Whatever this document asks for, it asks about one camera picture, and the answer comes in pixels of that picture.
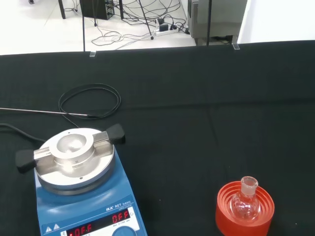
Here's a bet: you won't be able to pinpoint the black bench cloth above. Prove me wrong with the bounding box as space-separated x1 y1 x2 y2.
0 40 315 236

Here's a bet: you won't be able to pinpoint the white power strip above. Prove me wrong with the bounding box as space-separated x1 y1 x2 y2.
155 27 179 37

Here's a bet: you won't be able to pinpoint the black tripod leg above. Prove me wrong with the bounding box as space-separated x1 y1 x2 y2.
138 0 155 40

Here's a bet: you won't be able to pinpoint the thin black upright pole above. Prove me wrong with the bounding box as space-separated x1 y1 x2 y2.
206 0 213 47
81 0 86 52

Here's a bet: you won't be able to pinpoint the blue-base heater with steel plate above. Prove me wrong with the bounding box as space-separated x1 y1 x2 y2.
34 127 149 236

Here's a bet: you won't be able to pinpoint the grey metal cabinet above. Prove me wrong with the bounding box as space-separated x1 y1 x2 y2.
187 0 248 46

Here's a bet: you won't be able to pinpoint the black computer tower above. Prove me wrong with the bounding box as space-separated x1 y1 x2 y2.
80 0 116 21

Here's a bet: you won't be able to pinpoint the black table leg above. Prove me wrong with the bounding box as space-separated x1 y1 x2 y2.
58 0 66 20

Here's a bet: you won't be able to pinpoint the steel heating block, black handles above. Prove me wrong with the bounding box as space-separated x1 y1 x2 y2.
15 123 126 174

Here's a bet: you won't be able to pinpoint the white floor cable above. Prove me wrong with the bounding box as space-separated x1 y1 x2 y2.
91 24 158 47

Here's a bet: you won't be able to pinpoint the tangled black floor cables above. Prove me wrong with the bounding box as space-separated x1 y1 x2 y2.
122 0 190 35

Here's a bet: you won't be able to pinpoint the steel temperature probe, black cable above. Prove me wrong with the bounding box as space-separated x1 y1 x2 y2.
0 83 122 129

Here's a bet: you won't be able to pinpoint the orange ribbed flask support ring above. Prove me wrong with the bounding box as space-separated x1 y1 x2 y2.
215 180 275 236

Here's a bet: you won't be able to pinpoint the black heater power cable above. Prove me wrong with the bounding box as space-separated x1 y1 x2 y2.
0 122 46 143

